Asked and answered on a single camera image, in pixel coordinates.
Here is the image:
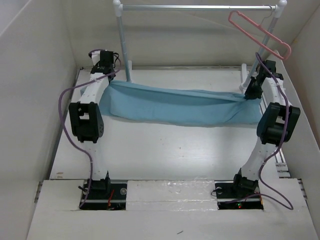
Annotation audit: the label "light blue trousers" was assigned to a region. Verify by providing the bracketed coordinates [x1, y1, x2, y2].
[98, 80, 262, 127]

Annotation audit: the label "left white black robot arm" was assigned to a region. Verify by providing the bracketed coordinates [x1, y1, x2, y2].
[68, 49, 119, 199]

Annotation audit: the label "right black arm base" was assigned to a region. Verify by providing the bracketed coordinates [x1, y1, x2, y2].
[210, 181, 264, 211]

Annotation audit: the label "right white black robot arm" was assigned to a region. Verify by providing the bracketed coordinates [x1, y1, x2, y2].
[231, 60, 301, 199]

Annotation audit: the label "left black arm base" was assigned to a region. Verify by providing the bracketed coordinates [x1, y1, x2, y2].
[79, 182, 127, 211]

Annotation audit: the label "pink clothes hanger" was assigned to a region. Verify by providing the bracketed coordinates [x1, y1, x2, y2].
[227, 10, 292, 61]

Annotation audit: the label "white and silver clothes rack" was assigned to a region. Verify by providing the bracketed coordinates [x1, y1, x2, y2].
[112, 0, 292, 82]

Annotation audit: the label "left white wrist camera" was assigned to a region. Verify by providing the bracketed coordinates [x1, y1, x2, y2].
[88, 49, 101, 66]

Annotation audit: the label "aluminium rail right side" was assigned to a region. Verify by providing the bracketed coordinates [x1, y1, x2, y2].
[260, 77, 291, 179]

